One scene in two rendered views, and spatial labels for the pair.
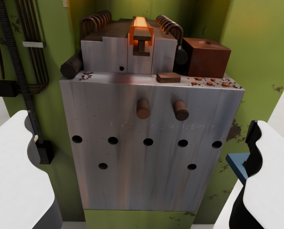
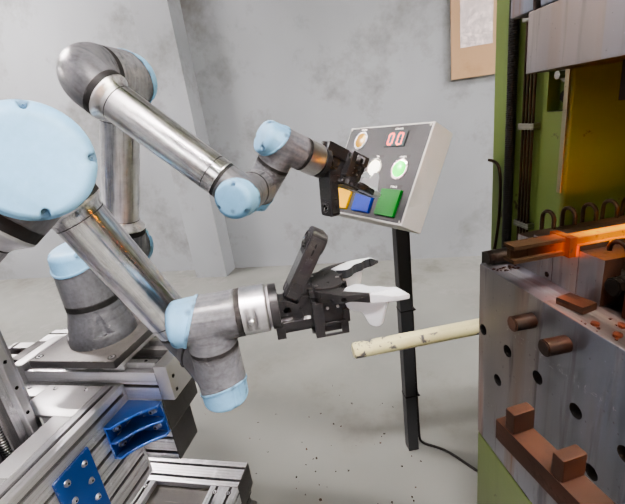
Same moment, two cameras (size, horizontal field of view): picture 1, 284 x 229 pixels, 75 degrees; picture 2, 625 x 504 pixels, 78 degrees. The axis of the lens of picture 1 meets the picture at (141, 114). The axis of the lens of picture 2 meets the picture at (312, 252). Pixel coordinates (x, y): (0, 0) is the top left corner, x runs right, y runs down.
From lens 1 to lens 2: 59 cm
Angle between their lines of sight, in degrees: 78
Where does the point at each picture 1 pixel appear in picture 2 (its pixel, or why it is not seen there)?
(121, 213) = (508, 478)
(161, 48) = (587, 265)
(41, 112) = not seen: hidden behind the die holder
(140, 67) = (564, 280)
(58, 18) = (550, 202)
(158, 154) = (547, 407)
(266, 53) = not seen: outside the picture
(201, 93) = (592, 340)
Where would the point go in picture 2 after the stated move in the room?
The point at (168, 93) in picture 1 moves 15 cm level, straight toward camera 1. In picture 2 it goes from (556, 319) to (458, 327)
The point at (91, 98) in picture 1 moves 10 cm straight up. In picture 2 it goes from (496, 290) to (497, 243)
